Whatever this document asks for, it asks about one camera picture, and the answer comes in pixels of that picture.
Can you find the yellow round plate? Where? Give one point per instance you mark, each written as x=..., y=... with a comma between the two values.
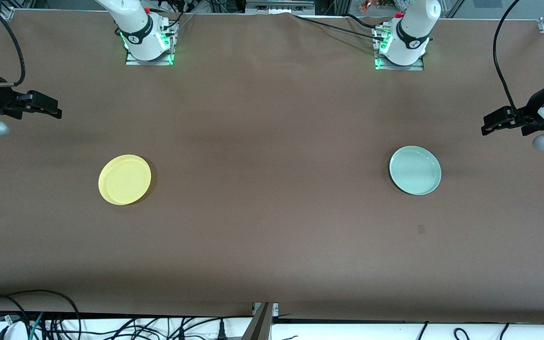
x=124, y=180

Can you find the white lower bench board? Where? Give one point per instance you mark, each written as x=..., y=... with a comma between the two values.
x=347, y=333

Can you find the small metal corner bracket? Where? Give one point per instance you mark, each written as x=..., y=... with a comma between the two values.
x=7, y=13

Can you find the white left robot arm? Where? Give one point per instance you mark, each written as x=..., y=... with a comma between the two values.
x=413, y=28

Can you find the pale green round plate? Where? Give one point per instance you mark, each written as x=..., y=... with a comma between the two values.
x=415, y=171

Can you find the aluminium profile beam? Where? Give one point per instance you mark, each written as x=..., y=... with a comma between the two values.
x=260, y=326

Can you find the black power plug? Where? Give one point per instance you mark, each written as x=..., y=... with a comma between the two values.
x=222, y=333

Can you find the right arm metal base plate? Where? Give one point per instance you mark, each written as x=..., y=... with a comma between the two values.
x=150, y=61

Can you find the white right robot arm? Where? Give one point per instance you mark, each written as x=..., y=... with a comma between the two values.
x=137, y=23

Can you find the brown table cover sheet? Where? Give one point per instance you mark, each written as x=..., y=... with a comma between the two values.
x=272, y=259

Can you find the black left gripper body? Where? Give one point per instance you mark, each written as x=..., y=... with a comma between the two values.
x=528, y=112

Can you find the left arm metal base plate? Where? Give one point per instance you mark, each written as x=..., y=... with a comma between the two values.
x=399, y=67

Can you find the silver aluminium extrusion rail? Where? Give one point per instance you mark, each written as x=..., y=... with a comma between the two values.
x=279, y=7

